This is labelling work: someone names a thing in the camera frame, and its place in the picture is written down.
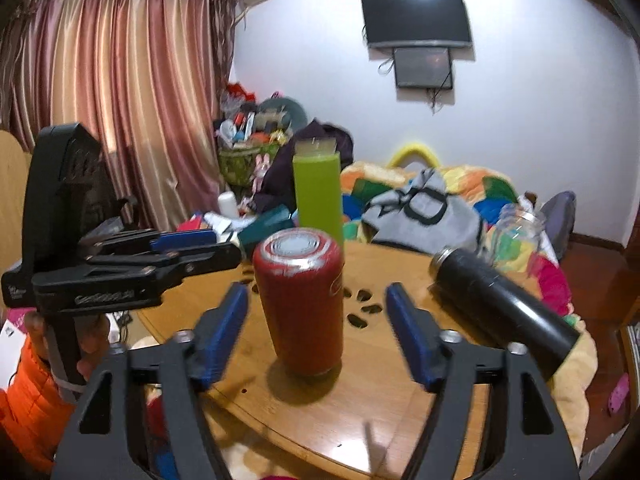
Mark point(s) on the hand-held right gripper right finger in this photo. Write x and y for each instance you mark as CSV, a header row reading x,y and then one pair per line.
x,y
409,334

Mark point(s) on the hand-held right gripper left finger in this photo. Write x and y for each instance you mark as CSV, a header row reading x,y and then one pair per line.
x,y
226,327

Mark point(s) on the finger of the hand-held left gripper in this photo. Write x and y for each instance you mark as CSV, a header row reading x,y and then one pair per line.
x,y
181,241
200,262

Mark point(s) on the red soda can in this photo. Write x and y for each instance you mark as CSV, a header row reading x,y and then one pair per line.
x,y
300,305

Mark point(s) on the person's left forearm orange sleeve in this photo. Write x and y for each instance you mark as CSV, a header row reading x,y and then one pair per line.
x,y
30,410

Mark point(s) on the black thermos cup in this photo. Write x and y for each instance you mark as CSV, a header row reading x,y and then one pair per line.
x,y
505,307

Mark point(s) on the person's left hand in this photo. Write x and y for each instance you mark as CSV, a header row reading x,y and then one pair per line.
x,y
94,344

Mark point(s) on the wooden chair back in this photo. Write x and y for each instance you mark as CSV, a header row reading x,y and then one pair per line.
x,y
12,185

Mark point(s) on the white plastic bottle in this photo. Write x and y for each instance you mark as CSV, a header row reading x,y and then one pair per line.
x,y
228,205

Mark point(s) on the teal box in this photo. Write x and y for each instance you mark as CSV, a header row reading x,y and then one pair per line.
x,y
265,227

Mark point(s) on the green woven basket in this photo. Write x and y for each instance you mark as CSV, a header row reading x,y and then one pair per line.
x,y
240,162

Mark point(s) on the pink bunny toy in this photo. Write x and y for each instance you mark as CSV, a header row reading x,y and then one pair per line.
x,y
261,172

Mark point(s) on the pink striped curtain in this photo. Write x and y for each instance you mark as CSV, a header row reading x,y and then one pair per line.
x,y
120,100

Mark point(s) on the dark purple bag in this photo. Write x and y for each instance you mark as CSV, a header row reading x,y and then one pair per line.
x,y
280,170

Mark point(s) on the grey sweater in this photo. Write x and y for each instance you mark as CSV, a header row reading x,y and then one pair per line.
x,y
425,210

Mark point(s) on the green tall bottle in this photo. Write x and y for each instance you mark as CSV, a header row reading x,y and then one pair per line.
x,y
318,195

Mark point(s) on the clear glass jar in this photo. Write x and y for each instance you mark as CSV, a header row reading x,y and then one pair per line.
x,y
517,237

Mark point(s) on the white paper box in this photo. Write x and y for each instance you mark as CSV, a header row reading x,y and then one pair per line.
x,y
11,352

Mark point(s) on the colourful patchwork blanket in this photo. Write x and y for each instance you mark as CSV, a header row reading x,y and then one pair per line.
x,y
500,185

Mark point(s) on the beige plush cushion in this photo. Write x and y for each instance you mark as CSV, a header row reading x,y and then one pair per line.
x,y
575,390

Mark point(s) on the grey pillow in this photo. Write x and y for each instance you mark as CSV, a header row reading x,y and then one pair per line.
x,y
559,217

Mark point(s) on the pink slipper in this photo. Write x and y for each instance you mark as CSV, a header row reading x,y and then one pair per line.
x,y
619,394

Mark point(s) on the small wall screen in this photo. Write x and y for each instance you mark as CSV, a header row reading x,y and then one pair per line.
x,y
423,66

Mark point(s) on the wall television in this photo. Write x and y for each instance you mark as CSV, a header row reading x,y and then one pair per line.
x,y
417,17

